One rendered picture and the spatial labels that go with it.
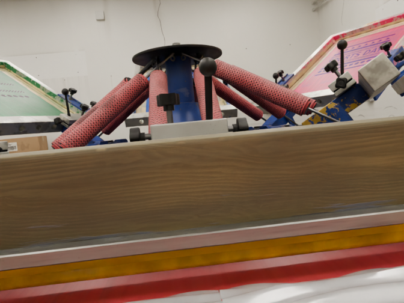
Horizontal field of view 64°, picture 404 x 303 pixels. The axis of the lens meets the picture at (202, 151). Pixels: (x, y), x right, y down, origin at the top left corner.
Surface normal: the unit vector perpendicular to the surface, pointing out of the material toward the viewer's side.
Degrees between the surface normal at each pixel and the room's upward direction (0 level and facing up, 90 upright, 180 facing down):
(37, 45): 90
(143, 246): 90
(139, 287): 0
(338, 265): 0
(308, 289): 31
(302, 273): 0
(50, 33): 90
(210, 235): 90
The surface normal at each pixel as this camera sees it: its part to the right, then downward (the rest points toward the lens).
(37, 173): 0.07, 0.07
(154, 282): -0.10, -0.99
